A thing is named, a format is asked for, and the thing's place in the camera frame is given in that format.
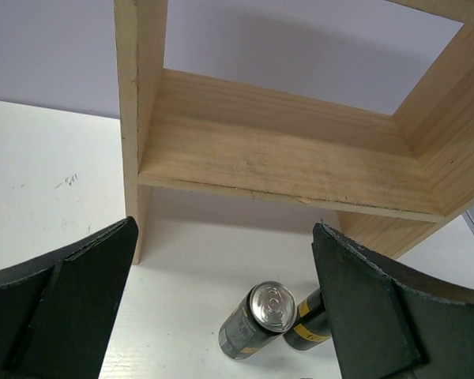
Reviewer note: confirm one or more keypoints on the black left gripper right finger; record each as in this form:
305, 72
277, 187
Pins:
388, 320

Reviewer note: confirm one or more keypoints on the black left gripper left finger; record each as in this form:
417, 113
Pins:
57, 310

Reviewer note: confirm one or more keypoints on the black tonic can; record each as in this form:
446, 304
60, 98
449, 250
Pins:
266, 312
311, 326

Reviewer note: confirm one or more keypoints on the wooden shelf unit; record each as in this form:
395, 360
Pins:
394, 180

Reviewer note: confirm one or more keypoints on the right black tonic can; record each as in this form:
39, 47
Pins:
311, 326

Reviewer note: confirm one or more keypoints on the left black tonic can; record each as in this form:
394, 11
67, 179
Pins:
266, 312

